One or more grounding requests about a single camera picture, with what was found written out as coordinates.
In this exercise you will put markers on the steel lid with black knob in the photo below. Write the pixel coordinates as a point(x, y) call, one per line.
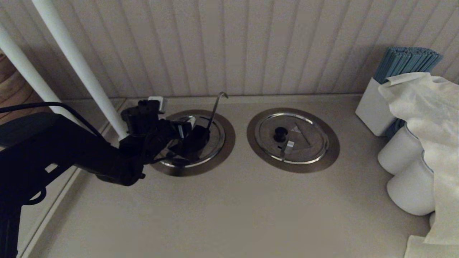
point(308, 150)

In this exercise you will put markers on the bundle of blue straws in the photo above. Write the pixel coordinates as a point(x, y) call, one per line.
point(405, 62)

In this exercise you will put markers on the white folded napkin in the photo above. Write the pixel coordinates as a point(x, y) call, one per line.
point(416, 249)

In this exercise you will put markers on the plain white pole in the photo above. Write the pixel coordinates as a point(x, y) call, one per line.
point(21, 66)

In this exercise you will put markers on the round wooden table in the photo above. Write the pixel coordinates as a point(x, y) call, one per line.
point(14, 93)

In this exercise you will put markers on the white cloth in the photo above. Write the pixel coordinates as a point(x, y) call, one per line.
point(430, 107)

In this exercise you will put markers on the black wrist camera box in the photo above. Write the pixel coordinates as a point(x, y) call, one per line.
point(141, 116)

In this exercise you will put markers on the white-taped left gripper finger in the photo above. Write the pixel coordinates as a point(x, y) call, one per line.
point(179, 133)
point(189, 123)

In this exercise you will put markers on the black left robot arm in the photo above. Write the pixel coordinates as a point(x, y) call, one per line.
point(53, 154)

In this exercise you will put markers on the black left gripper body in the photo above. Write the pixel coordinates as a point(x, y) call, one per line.
point(161, 139)

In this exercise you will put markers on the white square holder box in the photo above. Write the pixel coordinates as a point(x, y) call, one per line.
point(373, 107)

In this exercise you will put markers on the hinged steel pot lid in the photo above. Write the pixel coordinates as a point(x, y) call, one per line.
point(217, 143)

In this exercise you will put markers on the white cylindrical jar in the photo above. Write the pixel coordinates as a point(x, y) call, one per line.
point(398, 154)
point(408, 190)

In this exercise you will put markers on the white pole with round foot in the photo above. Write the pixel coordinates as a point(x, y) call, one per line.
point(71, 57)

